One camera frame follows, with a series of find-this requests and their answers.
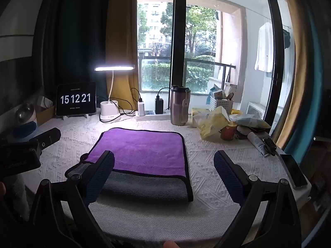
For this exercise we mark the purple towel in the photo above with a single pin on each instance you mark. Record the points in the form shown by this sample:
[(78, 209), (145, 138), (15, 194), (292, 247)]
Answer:
[(139, 152)]

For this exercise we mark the balcony railing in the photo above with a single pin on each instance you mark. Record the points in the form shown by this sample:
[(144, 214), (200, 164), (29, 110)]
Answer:
[(201, 61)]

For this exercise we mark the grey snack bag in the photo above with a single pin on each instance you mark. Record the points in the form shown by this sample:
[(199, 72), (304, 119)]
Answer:
[(249, 121)]

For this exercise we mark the dark green curtain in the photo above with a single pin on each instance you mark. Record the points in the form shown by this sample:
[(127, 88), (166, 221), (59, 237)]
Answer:
[(72, 36)]

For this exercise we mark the orange cup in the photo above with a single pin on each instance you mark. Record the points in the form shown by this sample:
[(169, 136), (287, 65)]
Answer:
[(228, 132)]

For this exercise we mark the white plastic basket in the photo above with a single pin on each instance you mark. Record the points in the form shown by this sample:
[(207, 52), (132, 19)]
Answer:
[(219, 103)]

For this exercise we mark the white appliance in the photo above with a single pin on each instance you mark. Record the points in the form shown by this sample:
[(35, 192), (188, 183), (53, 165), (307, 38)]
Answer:
[(256, 111)]

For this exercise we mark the teal hanging garment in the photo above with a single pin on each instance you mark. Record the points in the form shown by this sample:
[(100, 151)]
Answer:
[(286, 40)]

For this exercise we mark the white tablet stand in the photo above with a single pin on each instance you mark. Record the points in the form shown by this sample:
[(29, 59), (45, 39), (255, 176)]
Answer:
[(75, 116)]

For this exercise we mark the smartphone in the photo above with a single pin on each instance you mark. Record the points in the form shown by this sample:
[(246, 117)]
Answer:
[(293, 170)]

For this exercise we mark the white power strip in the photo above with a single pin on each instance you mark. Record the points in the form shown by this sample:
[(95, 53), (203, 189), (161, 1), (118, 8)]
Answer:
[(155, 116)]

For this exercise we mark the yellow curtain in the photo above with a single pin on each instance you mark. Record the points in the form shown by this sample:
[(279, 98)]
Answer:
[(121, 31)]

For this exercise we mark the white tube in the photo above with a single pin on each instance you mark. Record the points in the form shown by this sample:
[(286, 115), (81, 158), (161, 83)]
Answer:
[(257, 142)]

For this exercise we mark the white textured tablecloth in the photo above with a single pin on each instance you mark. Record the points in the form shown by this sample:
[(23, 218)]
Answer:
[(206, 165)]

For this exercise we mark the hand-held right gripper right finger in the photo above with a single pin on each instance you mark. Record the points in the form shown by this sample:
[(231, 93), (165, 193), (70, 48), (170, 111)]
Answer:
[(227, 175)]

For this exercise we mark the white hanging shirt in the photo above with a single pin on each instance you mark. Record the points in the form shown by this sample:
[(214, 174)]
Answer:
[(264, 47)]

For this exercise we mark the person's right hand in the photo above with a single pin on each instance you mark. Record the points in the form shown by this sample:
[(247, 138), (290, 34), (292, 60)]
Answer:
[(170, 244)]

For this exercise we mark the black tablet clock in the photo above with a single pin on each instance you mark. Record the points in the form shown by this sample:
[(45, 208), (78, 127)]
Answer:
[(76, 98)]

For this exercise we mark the white desk lamp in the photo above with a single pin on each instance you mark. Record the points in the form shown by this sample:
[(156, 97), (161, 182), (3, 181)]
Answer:
[(110, 111)]

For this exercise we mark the grey towel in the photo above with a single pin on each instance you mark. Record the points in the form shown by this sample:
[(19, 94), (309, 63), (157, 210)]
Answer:
[(144, 186)]

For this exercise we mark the white and blue round device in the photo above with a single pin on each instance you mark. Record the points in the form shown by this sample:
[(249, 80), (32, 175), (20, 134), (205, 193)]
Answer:
[(27, 124)]

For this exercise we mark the cardboard box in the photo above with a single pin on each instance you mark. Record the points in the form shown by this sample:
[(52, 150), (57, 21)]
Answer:
[(46, 112)]

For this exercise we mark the yellow tissue packet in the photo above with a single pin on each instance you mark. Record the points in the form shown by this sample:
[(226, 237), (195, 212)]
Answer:
[(214, 124)]

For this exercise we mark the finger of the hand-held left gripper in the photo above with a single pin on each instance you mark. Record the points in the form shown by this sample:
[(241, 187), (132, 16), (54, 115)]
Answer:
[(49, 137)]

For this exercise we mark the person's left hand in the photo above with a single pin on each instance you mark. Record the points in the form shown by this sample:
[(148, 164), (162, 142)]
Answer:
[(2, 188)]

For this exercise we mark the black clip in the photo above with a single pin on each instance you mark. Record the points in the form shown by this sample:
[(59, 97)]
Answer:
[(269, 144)]

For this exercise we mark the steel tumbler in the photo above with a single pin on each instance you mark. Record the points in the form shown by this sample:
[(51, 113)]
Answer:
[(179, 106)]

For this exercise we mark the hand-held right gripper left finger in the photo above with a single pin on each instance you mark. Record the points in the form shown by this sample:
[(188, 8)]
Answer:
[(100, 175)]

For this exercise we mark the black charger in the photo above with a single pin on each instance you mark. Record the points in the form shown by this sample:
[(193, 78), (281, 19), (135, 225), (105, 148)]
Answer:
[(159, 106)]

